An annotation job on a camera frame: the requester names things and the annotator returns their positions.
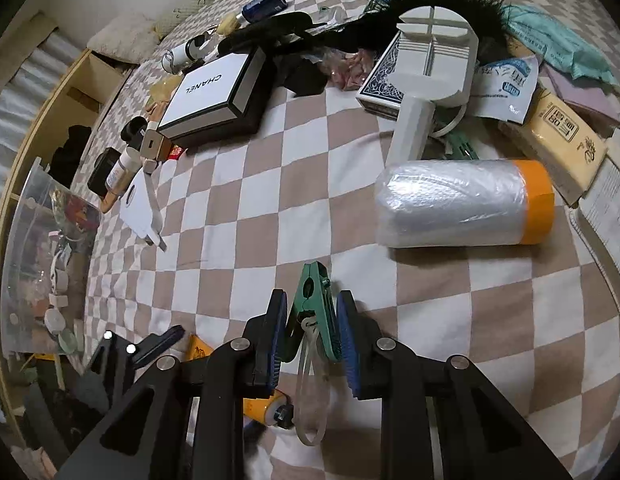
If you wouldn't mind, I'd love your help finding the white paper booklet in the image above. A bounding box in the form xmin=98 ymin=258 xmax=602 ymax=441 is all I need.
xmin=570 ymin=125 xmax=620 ymax=336

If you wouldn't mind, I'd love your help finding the grey curtain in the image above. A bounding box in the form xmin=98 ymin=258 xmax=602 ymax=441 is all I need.
xmin=0 ymin=30 xmax=85 ymax=131

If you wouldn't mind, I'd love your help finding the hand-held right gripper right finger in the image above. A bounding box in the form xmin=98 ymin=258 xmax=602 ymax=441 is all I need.
xmin=336 ymin=289 xmax=573 ymax=480

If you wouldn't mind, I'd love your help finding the wooden shelf unit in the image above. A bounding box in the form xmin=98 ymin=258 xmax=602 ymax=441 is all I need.
xmin=0 ymin=10 xmax=135 ymax=461

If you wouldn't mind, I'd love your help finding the green plastic clip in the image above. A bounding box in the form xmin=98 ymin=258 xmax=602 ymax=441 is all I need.
xmin=430 ymin=120 xmax=483 ymax=161
xmin=282 ymin=260 xmax=338 ymax=363

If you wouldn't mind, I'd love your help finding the fluffy white pillow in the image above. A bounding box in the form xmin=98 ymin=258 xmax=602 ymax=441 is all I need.
xmin=87 ymin=12 xmax=161 ymax=63

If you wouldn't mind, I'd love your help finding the clear plastic storage bin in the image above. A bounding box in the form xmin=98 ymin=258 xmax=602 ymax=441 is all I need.
xmin=0 ymin=157 xmax=103 ymax=361

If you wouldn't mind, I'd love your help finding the blue playing card deck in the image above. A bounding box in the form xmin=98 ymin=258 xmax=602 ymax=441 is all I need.
xmin=356 ymin=35 xmax=408 ymax=121

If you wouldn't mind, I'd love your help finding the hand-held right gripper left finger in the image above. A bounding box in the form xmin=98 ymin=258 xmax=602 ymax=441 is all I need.
xmin=54 ymin=287 xmax=291 ymax=480

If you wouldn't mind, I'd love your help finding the white and black gift box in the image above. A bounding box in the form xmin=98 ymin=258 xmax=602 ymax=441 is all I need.
xmin=154 ymin=47 xmax=267 ymax=143

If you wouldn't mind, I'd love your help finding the white flat plastic tool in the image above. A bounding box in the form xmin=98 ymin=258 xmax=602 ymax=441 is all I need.
xmin=120 ymin=170 xmax=168 ymax=253

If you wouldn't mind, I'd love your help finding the white and black bottle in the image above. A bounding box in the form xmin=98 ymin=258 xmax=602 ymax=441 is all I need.
xmin=161 ymin=35 xmax=221 ymax=73

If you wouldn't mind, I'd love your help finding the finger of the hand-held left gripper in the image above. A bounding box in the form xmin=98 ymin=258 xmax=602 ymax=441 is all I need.
xmin=132 ymin=324 xmax=187 ymax=368

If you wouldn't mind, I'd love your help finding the blue and white wipe sachet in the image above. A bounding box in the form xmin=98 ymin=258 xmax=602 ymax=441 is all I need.
xmin=472 ymin=55 xmax=543 ymax=126

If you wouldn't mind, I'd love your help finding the glass jar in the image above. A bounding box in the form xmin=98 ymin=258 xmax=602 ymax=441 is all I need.
xmin=100 ymin=147 xmax=140 ymax=211

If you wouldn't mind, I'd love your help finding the white watch repair tool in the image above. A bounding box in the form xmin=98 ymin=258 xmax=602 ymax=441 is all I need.
xmin=385 ymin=5 xmax=480 ymax=166

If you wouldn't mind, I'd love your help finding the dark clothing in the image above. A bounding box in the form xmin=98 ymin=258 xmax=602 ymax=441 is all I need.
xmin=50 ymin=125 xmax=93 ymax=186

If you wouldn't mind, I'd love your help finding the checkered bed sheet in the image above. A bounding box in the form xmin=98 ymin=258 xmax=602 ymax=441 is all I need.
xmin=54 ymin=0 xmax=620 ymax=480

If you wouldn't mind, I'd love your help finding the black feather trim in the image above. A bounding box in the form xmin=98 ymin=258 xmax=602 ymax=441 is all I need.
xmin=335 ymin=0 xmax=516 ymax=56

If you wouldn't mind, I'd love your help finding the pink notebook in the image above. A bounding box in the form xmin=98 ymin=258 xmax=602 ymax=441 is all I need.
xmin=540 ymin=62 xmax=620 ymax=133

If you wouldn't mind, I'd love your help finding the yellow tissue pack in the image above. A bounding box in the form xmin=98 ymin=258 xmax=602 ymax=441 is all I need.
xmin=497 ymin=87 xmax=611 ymax=206

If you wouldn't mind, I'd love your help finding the wooden block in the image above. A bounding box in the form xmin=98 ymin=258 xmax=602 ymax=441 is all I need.
xmin=140 ymin=129 xmax=173 ymax=166

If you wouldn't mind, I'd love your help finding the yellow card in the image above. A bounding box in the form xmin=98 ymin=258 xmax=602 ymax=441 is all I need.
xmin=185 ymin=332 xmax=213 ymax=361

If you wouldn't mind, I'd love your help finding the clear plastic loop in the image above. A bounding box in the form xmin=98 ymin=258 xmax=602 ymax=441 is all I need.
xmin=295 ymin=315 xmax=331 ymax=447

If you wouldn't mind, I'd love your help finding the teal packet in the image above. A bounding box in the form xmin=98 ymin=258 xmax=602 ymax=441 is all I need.
xmin=505 ymin=5 xmax=620 ymax=86

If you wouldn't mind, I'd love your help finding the plastic bag roll orange end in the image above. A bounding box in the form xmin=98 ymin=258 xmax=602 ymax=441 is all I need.
xmin=376 ymin=157 xmax=556 ymax=250

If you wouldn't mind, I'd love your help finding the black charger block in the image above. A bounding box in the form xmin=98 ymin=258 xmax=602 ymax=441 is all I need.
xmin=87 ymin=147 xmax=121 ymax=195

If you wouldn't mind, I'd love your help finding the bag of pink pieces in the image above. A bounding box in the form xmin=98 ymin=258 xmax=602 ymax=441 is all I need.
xmin=322 ymin=47 xmax=375 ymax=92

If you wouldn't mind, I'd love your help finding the blue can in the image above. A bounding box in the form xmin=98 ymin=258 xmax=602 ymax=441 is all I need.
xmin=241 ymin=0 xmax=288 ymax=23

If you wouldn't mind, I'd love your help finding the yellow glasses case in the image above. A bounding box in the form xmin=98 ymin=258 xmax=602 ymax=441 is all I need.
xmin=148 ymin=76 xmax=183 ymax=107

